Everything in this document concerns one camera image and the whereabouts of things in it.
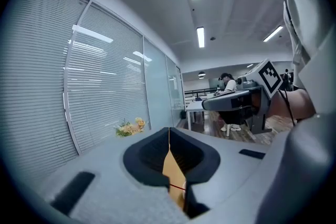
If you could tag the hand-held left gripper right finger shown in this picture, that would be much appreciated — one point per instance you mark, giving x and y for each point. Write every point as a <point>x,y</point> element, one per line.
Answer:
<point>202,162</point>

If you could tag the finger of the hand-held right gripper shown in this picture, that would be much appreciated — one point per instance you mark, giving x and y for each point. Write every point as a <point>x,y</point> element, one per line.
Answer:
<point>223,101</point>

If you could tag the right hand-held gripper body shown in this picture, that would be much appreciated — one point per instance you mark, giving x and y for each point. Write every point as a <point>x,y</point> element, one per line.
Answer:
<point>262,86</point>

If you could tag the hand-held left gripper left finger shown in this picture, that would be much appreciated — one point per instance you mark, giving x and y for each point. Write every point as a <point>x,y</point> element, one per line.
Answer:
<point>141,162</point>

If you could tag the person's right forearm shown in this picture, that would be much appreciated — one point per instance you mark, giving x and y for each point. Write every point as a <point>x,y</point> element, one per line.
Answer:
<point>299,105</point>

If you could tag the black railing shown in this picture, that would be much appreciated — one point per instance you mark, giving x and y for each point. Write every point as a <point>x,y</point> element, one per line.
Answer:
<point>199,93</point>

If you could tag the white table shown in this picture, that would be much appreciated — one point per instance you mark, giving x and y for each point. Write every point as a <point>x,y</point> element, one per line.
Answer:
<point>195,106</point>

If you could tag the round pendant lamp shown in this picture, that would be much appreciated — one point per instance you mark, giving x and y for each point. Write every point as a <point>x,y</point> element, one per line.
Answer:
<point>201,74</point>

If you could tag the yellow flower bouquet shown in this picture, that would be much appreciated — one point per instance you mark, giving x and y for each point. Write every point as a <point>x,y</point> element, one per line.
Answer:
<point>130,128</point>

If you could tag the long ceiling light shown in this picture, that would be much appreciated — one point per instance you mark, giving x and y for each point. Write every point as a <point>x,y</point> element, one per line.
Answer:
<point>200,37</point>
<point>273,33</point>

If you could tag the glass partition panel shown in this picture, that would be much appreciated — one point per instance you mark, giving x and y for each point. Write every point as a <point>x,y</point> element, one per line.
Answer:
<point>160,89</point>

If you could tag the white window blinds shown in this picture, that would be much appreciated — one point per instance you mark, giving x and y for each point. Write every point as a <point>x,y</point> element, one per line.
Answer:
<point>78,81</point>

